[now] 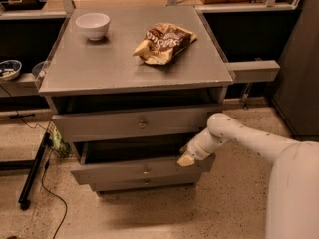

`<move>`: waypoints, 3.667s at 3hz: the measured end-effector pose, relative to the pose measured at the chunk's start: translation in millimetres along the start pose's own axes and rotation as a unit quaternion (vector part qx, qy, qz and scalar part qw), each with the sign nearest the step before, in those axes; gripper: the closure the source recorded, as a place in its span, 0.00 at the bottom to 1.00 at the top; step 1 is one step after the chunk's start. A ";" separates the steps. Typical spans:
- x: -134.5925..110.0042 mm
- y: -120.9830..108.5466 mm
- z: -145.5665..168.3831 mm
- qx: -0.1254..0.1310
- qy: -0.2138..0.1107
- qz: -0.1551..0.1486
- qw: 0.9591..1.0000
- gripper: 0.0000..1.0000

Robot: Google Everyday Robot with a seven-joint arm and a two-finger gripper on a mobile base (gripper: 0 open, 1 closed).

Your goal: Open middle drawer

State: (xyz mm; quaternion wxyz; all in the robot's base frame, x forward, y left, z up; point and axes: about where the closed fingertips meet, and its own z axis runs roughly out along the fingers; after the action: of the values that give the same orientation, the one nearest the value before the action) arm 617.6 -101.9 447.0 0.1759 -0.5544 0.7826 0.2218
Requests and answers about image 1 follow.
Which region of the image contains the blue patterned bowl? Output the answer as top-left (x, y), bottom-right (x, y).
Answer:
top-left (0, 60), bottom-right (22, 81)

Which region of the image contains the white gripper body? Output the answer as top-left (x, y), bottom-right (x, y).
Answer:
top-left (186, 132), bottom-right (219, 160)

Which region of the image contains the brown snack chip bag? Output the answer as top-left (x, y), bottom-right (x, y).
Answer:
top-left (133, 23), bottom-right (197, 65)

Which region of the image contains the grey side shelf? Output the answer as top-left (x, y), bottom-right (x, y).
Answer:
top-left (0, 73), bottom-right (38, 98)
top-left (225, 60), bottom-right (280, 83)

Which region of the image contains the grey drawer cabinet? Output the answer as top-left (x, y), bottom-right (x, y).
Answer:
top-left (37, 5), bottom-right (234, 195)

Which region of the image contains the grey side shelf left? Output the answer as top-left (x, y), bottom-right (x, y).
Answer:
top-left (0, 73), bottom-right (38, 98)

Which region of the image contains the black floor cable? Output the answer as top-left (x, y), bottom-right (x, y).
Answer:
top-left (0, 83), bottom-right (69, 239)

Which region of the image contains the grey bottom drawer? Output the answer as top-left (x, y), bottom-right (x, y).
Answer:
top-left (90, 173), bottom-right (201, 192)

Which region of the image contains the clear glass bowl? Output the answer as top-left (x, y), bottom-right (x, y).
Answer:
top-left (32, 61), bottom-right (49, 77)

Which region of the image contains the grey top drawer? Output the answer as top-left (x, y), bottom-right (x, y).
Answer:
top-left (53, 105), bottom-right (221, 142)

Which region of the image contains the grey drawer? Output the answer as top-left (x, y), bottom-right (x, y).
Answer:
top-left (71, 138), bottom-right (215, 185)
top-left (53, 105), bottom-right (221, 142)
top-left (90, 173), bottom-right (201, 192)

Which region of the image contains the green item in wire basket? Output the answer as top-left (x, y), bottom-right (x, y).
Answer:
top-left (51, 128), bottom-right (71, 158)

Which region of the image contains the white ceramic bowl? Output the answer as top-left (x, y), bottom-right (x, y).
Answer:
top-left (76, 13), bottom-right (111, 41)

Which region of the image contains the grey side shelf right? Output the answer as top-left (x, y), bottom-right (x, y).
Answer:
top-left (225, 60), bottom-right (280, 83)

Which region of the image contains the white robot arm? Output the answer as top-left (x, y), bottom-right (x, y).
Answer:
top-left (177, 113), bottom-right (319, 239)

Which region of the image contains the black table leg bar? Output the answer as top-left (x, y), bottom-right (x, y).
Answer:
top-left (18, 132), bottom-right (50, 211)

